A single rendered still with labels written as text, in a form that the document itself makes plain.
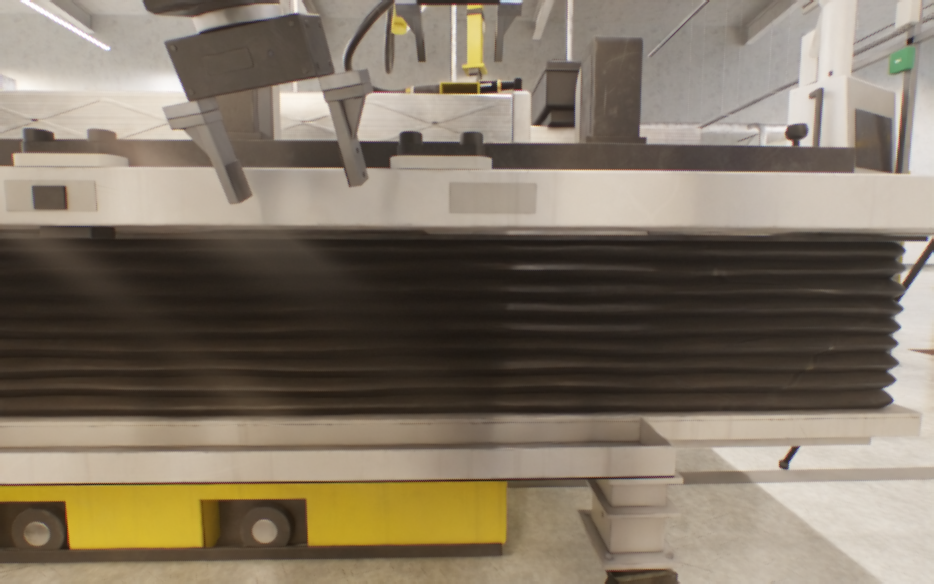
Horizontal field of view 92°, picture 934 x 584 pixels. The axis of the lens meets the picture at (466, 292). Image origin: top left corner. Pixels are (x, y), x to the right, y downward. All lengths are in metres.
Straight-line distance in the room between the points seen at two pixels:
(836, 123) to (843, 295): 2.46
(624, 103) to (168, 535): 1.27
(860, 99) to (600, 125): 3.12
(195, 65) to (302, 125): 0.32
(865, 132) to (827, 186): 2.98
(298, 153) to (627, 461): 0.67
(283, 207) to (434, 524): 0.84
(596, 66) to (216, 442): 0.89
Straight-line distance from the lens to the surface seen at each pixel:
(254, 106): 0.66
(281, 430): 0.95
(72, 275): 1.09
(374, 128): 0.78
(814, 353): 1.13
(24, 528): 1.61
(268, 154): 0.63
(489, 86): 1.83
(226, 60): 0.49
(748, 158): 0.70
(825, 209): 0.70
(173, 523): 1.33
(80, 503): 1.42
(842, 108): 3.54
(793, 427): 1.12
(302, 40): 0.46
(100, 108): 0.95
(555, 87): 0.96
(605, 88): 0.64
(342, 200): 0.55
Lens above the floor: 0.75
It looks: 6 degrees down
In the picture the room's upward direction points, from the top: straight up
